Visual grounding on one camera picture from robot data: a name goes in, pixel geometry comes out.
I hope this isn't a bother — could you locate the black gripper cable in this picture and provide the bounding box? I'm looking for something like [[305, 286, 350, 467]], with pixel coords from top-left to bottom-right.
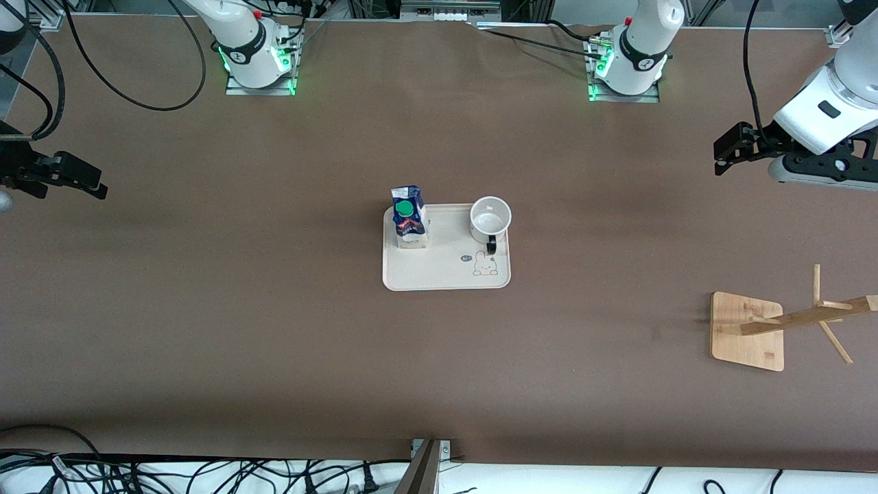
[[24, 19, 67, 138], [0, 64, 55, 136]]

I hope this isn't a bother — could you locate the black table cable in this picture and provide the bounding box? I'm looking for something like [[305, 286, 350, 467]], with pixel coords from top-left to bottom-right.
[[547, 19, 596, 43], [470, 24, 604, 61]]

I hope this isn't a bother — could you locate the beige rabbit print tray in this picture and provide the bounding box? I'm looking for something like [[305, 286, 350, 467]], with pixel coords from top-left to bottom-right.
[[382, 203, 512, 292]]

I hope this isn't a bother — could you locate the blue white milk carton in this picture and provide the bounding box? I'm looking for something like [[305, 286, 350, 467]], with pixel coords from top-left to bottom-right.
[[391, 185, 431, 250]]

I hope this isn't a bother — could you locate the white mug black handle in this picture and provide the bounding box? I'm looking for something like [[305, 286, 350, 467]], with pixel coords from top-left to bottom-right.
[[470, 196, 513, 255]]

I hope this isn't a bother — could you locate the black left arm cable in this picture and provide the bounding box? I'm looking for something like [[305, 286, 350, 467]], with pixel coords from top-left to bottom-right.
[[743, 0, 779, 148]]

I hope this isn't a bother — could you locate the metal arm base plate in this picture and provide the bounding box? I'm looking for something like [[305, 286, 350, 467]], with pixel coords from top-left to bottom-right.
[[226, 26, 298, 97], [586, 34, 661, 104]]

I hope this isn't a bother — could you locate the white power strip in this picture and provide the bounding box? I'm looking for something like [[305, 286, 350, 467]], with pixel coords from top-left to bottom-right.
[[400, 0, 502, 22]]

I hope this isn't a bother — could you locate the grey metal camera post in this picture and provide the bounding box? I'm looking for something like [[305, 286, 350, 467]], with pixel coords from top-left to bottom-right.
[[394, 438, 453, 494]]

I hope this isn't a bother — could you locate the wooden mug rack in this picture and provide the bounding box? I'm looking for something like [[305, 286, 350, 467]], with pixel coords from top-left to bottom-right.
[[710, 264, 878, 373]]

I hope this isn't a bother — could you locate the black looping arm cable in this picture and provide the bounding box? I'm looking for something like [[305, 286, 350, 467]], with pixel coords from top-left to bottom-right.
[[63, 0, 208, 112]]

